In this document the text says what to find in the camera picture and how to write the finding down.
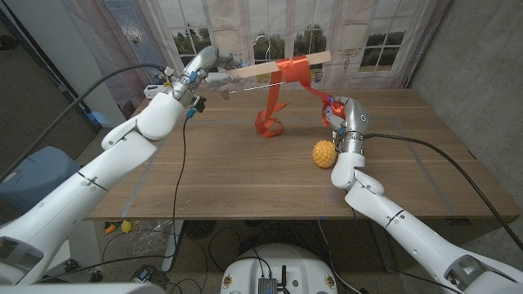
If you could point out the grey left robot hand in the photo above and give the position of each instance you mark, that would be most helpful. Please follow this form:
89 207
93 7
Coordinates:
204 63

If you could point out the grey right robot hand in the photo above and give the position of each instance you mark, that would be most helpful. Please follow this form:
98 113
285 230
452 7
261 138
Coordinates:
355 116

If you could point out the wooden clip hanger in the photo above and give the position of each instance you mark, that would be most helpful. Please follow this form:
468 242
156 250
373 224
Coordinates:
253 71

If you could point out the red ribbon with spool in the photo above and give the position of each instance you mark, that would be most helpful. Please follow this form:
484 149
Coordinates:
294 69

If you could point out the white robot base edge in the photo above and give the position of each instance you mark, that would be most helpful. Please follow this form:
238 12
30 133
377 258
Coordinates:
81 288

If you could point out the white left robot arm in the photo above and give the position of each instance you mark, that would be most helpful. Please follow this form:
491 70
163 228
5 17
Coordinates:
106 171

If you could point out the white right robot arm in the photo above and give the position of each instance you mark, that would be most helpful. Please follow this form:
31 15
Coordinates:
408 237

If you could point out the yellow toy pineapple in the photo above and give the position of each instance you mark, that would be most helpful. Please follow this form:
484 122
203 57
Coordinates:
324 154

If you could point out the small yellow toy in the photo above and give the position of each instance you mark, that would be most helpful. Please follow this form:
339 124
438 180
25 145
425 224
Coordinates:
127 226

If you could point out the small orange toy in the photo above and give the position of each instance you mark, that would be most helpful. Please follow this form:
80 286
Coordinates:
110 228

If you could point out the printed window backdrop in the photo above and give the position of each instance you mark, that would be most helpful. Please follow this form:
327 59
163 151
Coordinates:
229 20

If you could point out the white power strip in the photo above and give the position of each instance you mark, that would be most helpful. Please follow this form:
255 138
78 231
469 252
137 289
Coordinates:
153 92

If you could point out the grey table leg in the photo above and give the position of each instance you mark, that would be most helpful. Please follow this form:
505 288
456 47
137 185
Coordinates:
388 261

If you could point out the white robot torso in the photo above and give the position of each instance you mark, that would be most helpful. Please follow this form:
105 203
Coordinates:
278 261

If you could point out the clear plastic sheet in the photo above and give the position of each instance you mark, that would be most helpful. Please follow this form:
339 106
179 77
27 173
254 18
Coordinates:
153 241

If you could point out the white table leg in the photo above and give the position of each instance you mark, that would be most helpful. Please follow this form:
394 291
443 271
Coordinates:
169 249

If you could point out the grey electronics box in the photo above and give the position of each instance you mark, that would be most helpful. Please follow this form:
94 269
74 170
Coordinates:
267 286

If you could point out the blue plastic bin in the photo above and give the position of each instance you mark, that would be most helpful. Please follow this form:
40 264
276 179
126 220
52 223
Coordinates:
37 179

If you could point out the small black floor device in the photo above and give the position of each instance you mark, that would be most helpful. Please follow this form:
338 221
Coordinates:
148 273

